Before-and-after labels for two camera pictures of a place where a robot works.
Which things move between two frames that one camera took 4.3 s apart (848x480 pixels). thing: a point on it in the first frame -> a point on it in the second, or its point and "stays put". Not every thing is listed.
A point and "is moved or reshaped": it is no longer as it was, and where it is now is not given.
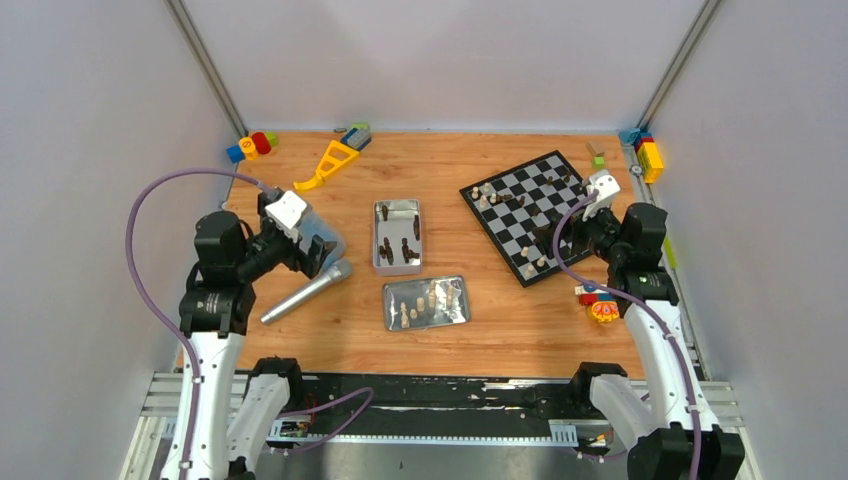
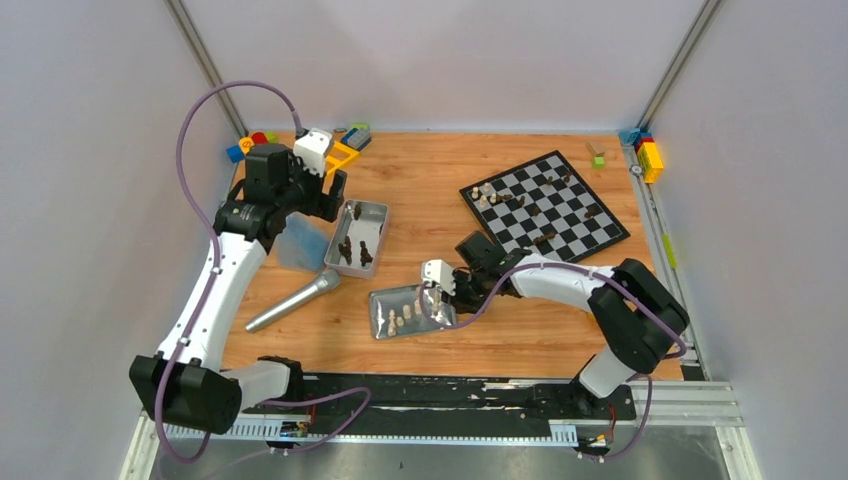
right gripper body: (594, 234) -> (471, 291)
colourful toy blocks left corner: (260, 143) stays put
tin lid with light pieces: (422, 303) is moved or reshaped
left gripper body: (303, 254) -> (323, 193)
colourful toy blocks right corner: (647, 150) stays put
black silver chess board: (512, 204) stays put
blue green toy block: (359, 136) stays put
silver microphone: (340, 270) stays put
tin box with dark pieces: (397, 237) -> (357, 242)
